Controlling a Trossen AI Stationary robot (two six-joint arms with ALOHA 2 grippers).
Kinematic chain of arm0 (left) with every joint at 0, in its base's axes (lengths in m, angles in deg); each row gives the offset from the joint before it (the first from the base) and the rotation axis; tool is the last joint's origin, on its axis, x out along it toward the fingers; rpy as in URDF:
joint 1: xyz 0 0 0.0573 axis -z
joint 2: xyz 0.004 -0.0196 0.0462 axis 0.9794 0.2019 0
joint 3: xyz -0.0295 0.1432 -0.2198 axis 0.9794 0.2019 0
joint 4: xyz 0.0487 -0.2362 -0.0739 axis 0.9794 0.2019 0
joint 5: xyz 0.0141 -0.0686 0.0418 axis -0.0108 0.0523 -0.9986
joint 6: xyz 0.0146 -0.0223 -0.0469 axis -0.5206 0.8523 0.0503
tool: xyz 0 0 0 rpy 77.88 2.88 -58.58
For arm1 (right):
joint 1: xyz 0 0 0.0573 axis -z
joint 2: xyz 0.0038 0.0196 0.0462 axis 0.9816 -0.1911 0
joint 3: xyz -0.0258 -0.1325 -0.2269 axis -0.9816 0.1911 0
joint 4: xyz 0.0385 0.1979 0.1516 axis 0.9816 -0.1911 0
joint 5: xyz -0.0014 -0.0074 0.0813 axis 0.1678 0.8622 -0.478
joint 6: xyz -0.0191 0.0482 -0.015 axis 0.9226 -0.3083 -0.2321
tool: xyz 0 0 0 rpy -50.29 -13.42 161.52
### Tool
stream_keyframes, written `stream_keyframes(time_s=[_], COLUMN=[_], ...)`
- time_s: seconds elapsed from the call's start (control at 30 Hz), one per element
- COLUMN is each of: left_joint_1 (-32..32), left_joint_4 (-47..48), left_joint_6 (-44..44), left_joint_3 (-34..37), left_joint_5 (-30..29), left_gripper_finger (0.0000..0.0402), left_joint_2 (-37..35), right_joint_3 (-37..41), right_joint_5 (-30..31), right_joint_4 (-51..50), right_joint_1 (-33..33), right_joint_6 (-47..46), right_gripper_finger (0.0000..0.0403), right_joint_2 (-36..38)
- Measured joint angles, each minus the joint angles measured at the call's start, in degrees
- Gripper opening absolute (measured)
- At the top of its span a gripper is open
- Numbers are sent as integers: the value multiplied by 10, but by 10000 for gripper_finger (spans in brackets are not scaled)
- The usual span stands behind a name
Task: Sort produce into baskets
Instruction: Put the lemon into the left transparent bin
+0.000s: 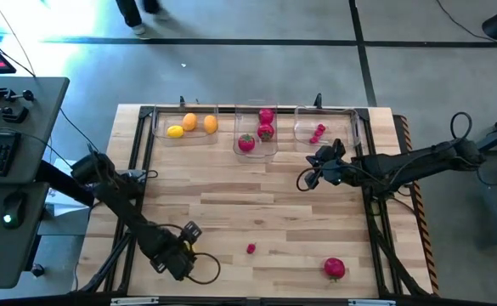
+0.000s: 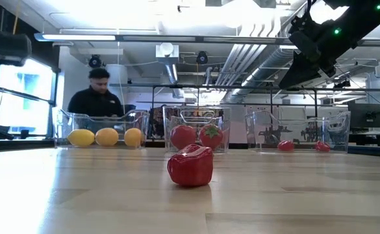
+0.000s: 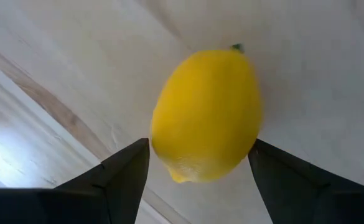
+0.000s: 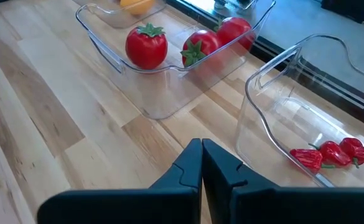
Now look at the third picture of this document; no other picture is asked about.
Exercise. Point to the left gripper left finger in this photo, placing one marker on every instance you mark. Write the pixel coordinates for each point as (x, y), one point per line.
(76, 202)

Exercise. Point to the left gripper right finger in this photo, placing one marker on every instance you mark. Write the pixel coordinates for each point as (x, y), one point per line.
(309, 205)

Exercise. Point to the bright yellow lemon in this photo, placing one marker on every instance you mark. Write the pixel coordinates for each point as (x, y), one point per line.
(206, 115)

